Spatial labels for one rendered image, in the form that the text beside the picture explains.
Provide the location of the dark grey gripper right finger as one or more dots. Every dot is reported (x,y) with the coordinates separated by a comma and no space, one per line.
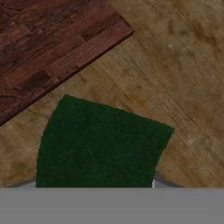
(162,183)

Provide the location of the dark green sponge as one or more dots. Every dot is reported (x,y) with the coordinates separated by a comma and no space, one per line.
(99,145)

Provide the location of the dark brown wooden cutting board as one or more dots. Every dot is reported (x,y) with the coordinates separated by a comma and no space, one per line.
(49,43)

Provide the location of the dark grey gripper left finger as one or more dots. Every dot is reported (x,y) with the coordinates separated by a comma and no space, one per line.
(27,184)

